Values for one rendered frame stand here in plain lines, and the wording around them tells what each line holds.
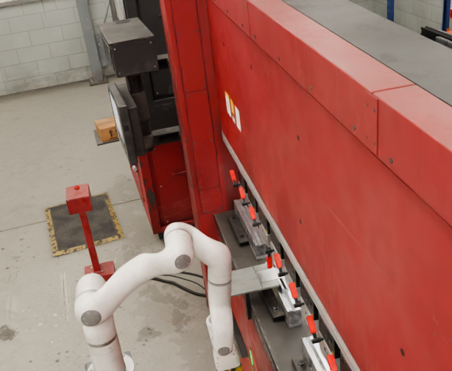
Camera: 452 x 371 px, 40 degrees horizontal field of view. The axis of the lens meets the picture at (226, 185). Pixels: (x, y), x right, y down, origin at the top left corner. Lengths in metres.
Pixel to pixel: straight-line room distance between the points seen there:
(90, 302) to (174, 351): 1.88
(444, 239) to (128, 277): 1.34
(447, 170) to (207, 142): 2.49
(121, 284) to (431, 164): 1.41
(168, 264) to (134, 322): 2.22
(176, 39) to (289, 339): 1.60
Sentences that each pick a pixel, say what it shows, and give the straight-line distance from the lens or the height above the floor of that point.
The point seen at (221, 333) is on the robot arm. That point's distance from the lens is 2.39.
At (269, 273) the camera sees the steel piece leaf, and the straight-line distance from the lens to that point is 2.93.
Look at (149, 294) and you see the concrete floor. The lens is 4.58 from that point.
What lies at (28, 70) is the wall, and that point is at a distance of 9.40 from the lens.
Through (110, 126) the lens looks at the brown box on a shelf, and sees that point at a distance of 4.58.
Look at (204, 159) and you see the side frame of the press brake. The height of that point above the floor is 1.24.
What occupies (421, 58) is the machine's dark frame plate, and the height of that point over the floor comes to 2.30.
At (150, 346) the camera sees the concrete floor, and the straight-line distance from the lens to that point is 4.16.
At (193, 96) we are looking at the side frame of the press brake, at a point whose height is 1.63.
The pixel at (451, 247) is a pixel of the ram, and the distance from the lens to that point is 1.18.
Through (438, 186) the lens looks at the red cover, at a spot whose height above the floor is 2.22.
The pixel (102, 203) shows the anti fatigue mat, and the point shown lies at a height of 0.02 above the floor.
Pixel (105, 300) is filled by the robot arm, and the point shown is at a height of 1.41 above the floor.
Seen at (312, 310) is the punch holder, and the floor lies 1.30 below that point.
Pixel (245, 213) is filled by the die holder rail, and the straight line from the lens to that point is 3.47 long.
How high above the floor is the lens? 2.77
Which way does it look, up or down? 28 degrees down
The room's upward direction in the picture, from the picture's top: 7 degrees counter-clockwise
